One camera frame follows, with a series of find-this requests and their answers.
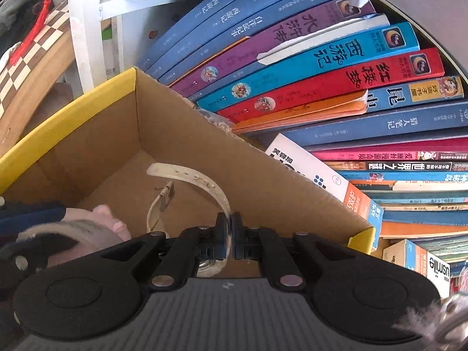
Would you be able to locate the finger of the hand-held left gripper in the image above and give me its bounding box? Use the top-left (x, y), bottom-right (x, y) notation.
top-left (0, 197), bottom-right (67, 235)
top-left (0, 232), bottom-right (79, 290)

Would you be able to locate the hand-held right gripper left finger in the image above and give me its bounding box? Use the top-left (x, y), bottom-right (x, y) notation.
top-left (99, 212), bottom-right (232, 289)

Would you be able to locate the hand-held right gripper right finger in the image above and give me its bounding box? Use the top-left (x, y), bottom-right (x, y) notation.
top-left (231, 212), bottom-right (362, 289)

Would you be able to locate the translucent white wristwatch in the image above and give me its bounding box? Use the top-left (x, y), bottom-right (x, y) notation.
top-left (146, 163), bottom-right (233, 278)

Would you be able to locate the pink and grey plush toy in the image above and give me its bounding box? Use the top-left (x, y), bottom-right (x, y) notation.
top-left (16, 204), bottom-right (132, 268)

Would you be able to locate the cardboard box with yellow rim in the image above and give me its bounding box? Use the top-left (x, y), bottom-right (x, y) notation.
top-left (0, 66), bottom-right (377, 279)

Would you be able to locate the white and orange carton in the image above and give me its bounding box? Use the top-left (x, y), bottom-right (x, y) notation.
top-left (265, 133), bottom-right (385, 254)

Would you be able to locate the wooden chessboard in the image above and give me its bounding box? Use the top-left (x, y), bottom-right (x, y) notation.
top-left (0, 0), bottom-right (112, 158)

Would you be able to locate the small orange and white box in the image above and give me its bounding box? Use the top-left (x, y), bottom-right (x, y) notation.
top-left (382, 239), bottom-right (452, 299)

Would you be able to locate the red tassel ornament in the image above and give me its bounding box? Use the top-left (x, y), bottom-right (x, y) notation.
top-left (8, 0), bottom-right (56, 67)

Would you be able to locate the row of colourful books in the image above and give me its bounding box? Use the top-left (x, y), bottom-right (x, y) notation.
top-left (136, 0), bottom-right (468, 264)

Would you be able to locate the grey fluffy fur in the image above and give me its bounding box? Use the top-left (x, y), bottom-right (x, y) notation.
top-left (392, 292), bottom-right (468, 341)

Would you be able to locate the grey cloth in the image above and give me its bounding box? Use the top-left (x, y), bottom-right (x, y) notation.
top-left (0, 0), bottom-right (42, 35)

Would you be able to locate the white shelf frame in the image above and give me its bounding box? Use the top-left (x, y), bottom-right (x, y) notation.
top-left (67, 0), bottom-right (205, 94)

